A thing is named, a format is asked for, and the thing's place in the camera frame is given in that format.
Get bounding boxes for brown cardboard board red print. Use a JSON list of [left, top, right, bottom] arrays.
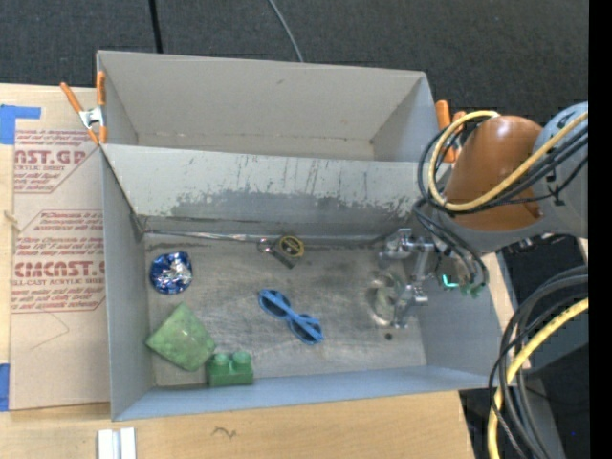
[[0, 82, 113, 411]]

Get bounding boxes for blue sunglasses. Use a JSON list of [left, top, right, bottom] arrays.
[[257, 289, 325, 346]]

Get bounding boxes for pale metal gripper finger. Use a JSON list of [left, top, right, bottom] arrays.
[[378, 229, 423, 264], [391, 283, 430, 330]]

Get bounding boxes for green toy brick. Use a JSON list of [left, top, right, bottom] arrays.
[[206, 350, 255, 387]]

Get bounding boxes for blue crumpled foil ball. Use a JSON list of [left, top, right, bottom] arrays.
[[149, 251, 194, 295]]

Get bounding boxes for grey metal bin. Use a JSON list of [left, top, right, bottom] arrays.
[[95, 49, 504, 423]]

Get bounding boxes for clear glass cup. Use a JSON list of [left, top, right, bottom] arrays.
[[364, 274, 407, 329]]

